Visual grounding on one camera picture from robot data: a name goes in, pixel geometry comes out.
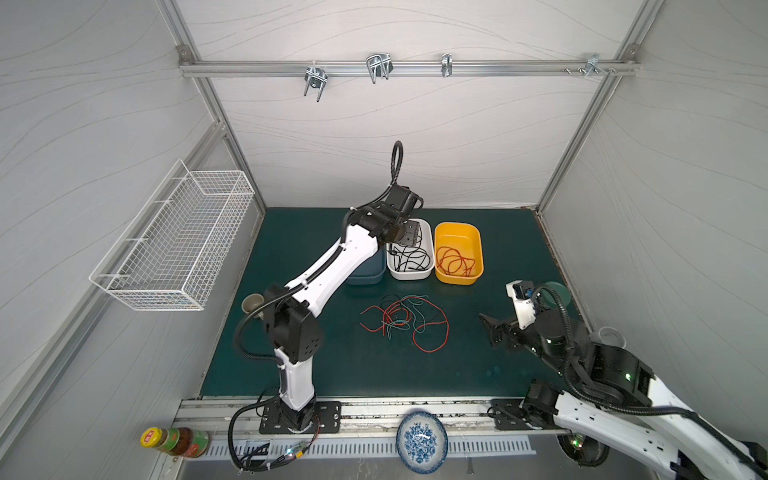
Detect metal crossbar rail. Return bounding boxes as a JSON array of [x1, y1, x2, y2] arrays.
[[180, 57, 641, 78]]

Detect blue plastic bin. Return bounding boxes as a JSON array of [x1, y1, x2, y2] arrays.
[[345, 250, 387, 286]]

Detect middle metal U-bolt clamp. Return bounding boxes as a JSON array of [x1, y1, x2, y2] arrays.
[[365, 53, 393, 84]]

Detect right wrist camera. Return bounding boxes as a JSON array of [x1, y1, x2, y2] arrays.
[[505, 280, 536, 330]]

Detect green round lid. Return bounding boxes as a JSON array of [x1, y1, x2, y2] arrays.
[[540, 281, 572, 308]]

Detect black cable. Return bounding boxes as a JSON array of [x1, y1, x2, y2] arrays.
[[389, 230, 433, 274]]

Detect left metal U-bolt clamp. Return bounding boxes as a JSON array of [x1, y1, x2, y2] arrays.
[[303, 65, 328, 102]]

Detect sauce bottle yellow cap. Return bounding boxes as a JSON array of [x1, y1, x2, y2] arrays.
[[139, 427, 210, 458]]

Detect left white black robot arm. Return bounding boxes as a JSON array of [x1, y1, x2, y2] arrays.
[[233, 140, 423, 431]]

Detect small metal hook clamp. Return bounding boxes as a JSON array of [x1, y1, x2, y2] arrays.
[[441, 53, 453, 78]]

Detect red cable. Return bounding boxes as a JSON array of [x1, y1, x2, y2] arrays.
[[436, 244, 477, 278]]

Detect green cable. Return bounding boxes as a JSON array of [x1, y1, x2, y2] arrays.
[[383, 298, 430, 338]]

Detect blue white patterned plate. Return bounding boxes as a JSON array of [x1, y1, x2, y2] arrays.
[[395, 410, 448, 475]]

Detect yellow plastic bin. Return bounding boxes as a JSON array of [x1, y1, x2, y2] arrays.
[[434, 222, 484, 286]]

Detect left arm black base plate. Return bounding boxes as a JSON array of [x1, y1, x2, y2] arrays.
[[259, 400, 342, 435]]

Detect white wire wall basket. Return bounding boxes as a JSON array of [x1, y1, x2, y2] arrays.
[[89, 159, 254, 312]]

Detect white plastic bin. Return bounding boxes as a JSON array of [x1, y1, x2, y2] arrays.
[[385, 219, 435, 281]]

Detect red cables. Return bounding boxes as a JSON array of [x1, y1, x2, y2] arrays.
[[359, 295, 450, 354]]

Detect beige mug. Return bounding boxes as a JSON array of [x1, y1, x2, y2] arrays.
[[241, 293, 265, 319]]

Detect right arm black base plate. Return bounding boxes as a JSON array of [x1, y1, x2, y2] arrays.
[[486, 398, 538, 431]]

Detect metal u-bolt clamp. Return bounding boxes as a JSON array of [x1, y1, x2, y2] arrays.
[[365, 53, 393, 84], [303, 65, 328, 102]]

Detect aluminium front rail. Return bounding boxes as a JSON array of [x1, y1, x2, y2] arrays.
[[172, 394, 661, 438]]

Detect right metal bolt bracket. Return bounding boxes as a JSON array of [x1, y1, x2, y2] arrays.
[[563, 54, 618, 78]]

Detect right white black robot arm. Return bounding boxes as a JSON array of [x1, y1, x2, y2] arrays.
[[479, 280, 767, 479]]

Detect white vent strip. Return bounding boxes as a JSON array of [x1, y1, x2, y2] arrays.
[[234, 435, 537, 460]]

